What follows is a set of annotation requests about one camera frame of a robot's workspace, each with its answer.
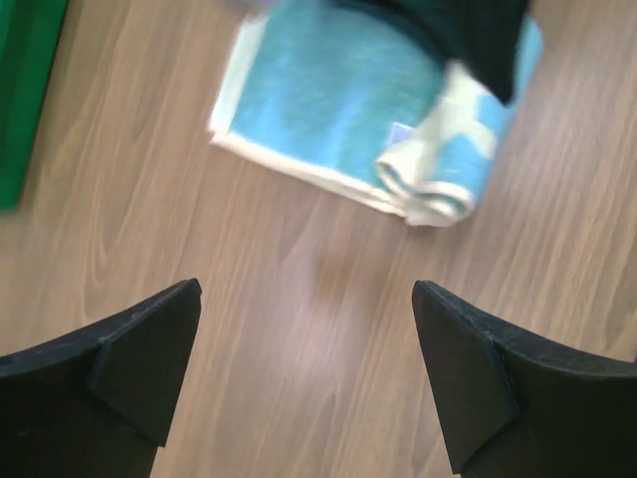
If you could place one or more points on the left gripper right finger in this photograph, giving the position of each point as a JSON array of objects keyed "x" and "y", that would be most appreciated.
[{"x": 512, "y": 403}]

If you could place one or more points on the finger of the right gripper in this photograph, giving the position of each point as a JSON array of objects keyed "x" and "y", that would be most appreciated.
[{"x": 482, "y": 34}]

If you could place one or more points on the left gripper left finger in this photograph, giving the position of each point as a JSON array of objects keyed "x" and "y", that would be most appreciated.
[{"x": 99, "y": 401}]

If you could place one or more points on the yellow green towel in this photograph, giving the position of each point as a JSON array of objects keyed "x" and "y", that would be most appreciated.
[{"x": 338, "y": 97}]

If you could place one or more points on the green plastic tray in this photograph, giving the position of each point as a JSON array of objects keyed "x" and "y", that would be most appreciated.
[{"x": 30, "y": 32}]

